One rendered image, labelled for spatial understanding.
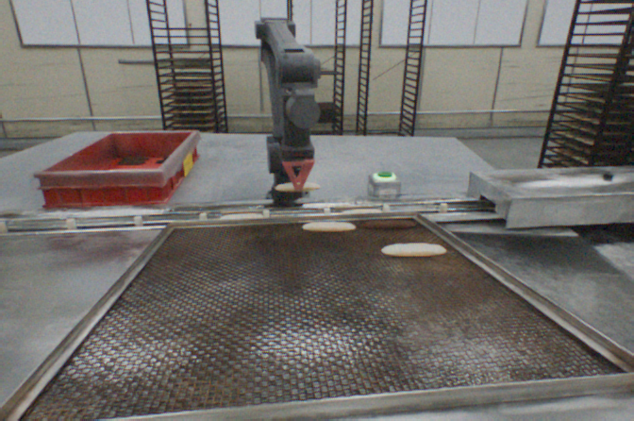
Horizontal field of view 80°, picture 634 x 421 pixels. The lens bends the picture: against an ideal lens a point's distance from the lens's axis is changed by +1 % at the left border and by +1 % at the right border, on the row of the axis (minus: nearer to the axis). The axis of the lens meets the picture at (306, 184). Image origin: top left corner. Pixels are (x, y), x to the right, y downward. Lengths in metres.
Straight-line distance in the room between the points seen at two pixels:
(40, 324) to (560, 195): 0.94
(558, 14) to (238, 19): 4.23
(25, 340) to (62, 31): 5.33
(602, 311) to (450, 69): 5.13
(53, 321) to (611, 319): 0.78
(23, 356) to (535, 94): 6.37
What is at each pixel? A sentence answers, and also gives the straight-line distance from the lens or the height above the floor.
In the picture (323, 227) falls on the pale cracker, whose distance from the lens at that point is 0.71.
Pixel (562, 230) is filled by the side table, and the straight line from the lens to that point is 1.06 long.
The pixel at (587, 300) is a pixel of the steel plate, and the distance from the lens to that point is 0.82.
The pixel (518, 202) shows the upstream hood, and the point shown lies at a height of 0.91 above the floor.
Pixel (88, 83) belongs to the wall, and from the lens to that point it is 5.68.
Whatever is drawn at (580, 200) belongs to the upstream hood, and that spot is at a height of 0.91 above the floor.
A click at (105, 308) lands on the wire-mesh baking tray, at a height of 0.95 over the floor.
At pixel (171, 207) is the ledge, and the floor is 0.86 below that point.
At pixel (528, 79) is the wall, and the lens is 6.38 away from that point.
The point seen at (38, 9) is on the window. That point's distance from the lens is 5.82.
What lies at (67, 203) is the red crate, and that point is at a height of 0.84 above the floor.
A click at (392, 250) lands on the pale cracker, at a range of 0.60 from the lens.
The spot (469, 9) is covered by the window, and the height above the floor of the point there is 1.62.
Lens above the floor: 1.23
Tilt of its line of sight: 21 degrees down
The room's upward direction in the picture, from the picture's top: straight up
